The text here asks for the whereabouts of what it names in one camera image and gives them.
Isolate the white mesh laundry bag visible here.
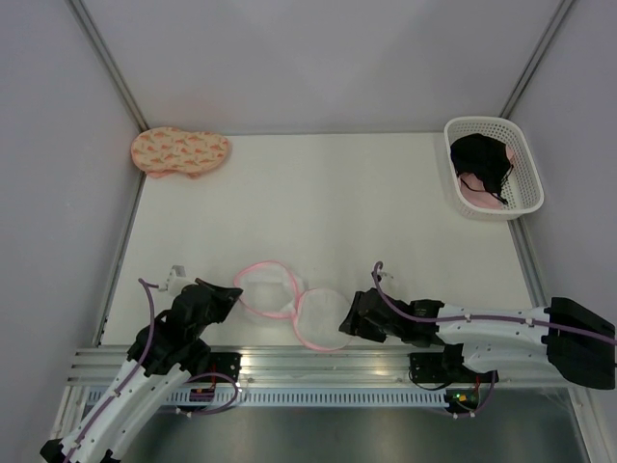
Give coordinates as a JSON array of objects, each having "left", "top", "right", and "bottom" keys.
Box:
[{"left": 233, "top": 260, "right": 351, "bottom": 353}]

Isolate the black bra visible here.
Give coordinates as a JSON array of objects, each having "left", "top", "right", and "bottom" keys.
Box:
[{"left": 450, "top": 133, "right": 514, "bottom": 209}]

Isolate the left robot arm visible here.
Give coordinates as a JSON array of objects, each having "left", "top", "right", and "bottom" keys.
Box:
[{"left": 40, "top": 279, "right": 243, "bottom": 462}]

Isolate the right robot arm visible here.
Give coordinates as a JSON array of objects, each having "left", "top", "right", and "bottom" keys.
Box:
[{"left": 338, "top": 288, "right": 616, "bottom": 391}]

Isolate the carrot print fabric pouch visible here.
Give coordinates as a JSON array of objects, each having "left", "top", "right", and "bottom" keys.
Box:
[{"left": 130, "top": 126, "right": 232, "bottom": 178}]

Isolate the pink garment in basket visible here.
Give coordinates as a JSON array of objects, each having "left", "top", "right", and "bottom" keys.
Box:
[{"left": 451, "top": 147, "right": 514, "bottom": 209}]

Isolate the white plastic basket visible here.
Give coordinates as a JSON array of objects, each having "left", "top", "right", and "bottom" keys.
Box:
[{"left": 440, "top": 116, "right": 545, "bottom": 222}]

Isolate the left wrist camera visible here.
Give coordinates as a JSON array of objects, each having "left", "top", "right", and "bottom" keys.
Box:
[{"left": 157, "top": 265, "right": 193, "bottom": 297}]

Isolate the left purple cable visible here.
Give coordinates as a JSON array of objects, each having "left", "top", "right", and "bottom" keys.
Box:
[{"left": 65, "top": 277, "right": 160, "bottom": 463}]

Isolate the aluminium mounting rail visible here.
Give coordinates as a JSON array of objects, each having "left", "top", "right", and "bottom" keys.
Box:
[{"left": 65, "top": 344, "right": 592, "bottom": 387}]

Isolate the white slotted cable duct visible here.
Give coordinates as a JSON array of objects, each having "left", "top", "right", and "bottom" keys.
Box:
[{"left": 158, "top": 389, "right": 447, "bottom": 407}]

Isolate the left aluminium frame post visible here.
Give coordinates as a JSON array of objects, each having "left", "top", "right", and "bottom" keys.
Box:
[{"left": 66, "top": 0, "right": 149, "bottom": 131}]

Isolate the aluminium frame post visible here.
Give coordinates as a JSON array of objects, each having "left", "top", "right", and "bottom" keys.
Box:
[
  {"left": 499, "top": 0, "right": 578, "bottom": 119},
  {"left": 66, "top": 0, "right": 149, "bottom": 131}
]

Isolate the right aluminium frame post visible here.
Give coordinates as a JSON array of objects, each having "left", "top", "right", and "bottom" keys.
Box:
[{"left": 499, "top": 0, "right": 578, "bottom": 119}]

